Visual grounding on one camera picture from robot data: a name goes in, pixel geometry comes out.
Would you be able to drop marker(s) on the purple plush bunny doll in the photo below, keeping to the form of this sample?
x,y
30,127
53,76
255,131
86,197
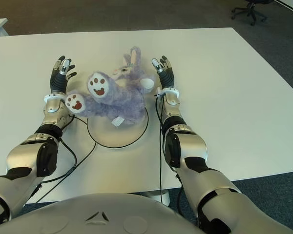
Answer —
x,y
122,102

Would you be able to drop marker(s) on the grey table pedestal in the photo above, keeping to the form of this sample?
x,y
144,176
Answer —
x,y
158,196

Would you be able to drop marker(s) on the grey robot torso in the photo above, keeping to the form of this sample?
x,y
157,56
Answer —
x,y
100,219

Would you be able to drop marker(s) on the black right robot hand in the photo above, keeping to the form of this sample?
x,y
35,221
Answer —
x,y
166,78

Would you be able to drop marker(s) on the black office chair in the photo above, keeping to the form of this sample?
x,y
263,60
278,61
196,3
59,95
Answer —
x,y
250,11

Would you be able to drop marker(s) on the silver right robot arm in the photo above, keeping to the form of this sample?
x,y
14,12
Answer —
x,y
193,156

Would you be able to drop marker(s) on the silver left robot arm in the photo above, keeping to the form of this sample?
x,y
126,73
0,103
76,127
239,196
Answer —
x,y
24,158

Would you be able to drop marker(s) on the white plate black rim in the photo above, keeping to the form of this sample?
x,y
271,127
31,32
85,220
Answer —
x,y
119,137

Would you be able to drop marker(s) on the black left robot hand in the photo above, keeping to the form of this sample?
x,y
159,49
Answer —
x,y
58,83

